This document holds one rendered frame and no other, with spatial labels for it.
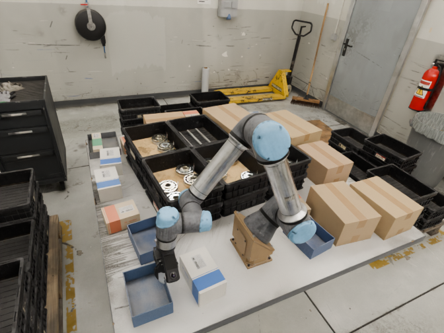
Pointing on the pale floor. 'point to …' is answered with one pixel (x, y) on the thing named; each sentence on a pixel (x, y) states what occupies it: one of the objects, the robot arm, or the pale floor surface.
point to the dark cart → (32, 132)
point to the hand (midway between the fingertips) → (165, 282)
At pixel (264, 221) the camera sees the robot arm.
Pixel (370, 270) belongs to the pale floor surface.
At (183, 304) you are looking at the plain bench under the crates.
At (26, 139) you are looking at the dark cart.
